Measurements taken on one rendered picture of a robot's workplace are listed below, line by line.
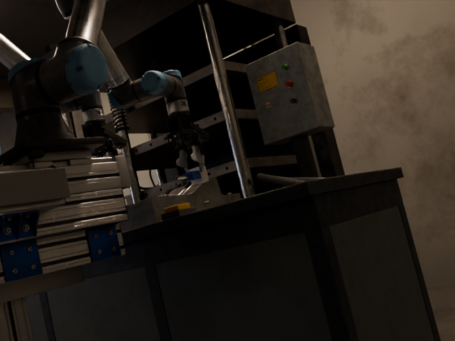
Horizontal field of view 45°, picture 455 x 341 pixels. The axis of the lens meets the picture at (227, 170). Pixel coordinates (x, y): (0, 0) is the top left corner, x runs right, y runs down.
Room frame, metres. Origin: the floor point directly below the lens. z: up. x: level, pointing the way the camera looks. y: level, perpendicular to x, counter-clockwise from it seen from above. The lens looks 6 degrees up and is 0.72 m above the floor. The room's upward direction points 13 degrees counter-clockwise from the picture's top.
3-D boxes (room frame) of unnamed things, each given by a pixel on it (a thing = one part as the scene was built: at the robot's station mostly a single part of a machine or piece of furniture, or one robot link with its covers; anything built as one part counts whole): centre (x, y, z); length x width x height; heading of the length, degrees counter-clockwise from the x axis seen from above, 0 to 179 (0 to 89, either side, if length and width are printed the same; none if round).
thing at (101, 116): (1.94, 0.42, 1.23); 0.08 x 0.08 x 0.05
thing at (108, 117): (3.21, 0.14, 1.51); 1.10 x 0.70 x 0.05; 53
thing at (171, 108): (1.86, 0.11, 1.17); 0.08 x 0.08 x 0.05
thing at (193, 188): (2.10, 0.23, 0.87); 0.50 x 0.26 x 0.14; 143
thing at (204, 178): (1.85, 0.13, 0.93); 0.13 x 0.05 x 0.05; 143
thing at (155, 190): (3.20, 0.15, 1.01); 1.10 x 0.74 x 0.05; 53
